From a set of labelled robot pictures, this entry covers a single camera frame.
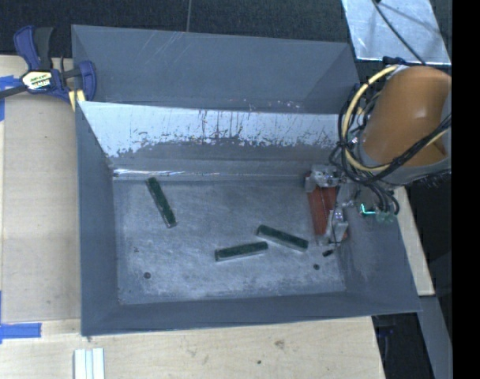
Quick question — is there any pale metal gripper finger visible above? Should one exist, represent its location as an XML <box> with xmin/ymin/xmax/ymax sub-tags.
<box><xmin>322</xmin><ymin>207</ymin><xmax>350</xmax><ymax>246</ymax></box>
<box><xmin>304</xmin><ymin>164</ymin><xmax>341</xmax><ymax>193</ymax></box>

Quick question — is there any red-brown block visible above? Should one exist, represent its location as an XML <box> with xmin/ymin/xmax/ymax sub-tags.
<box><xmin>306</xmin><ymin>186</ymin><xmax>348</xmax><ymax>241</ymax></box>

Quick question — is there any dark green flat block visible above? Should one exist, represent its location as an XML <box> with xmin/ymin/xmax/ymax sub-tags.
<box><xmin>256</xmin><ymin>223</ymin><xmax>310</xmax><ymax>253</ymax></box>
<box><xmin>144</xmin><ymin>176</ymin><xmax>178</xmax><ymax>229</ymax></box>
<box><xmin>214</xmin><ymin>241</ymin><xmax>269</xmax><ymax>263</ymax></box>

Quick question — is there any grey metal bin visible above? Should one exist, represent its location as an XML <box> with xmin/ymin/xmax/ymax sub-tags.
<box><xmin>69</xmin><ymin>24</ymin><xmax>423</xmax><ymax>337</ymax></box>

